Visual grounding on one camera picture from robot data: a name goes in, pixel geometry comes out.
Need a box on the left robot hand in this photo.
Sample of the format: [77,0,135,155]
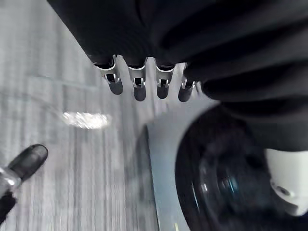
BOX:
[47,0,308,216]

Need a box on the silver robot left leg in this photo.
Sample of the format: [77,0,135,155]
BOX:
[0,166,23,220]

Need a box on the dark robot left foot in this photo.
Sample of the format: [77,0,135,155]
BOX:
[8,143,49,182]

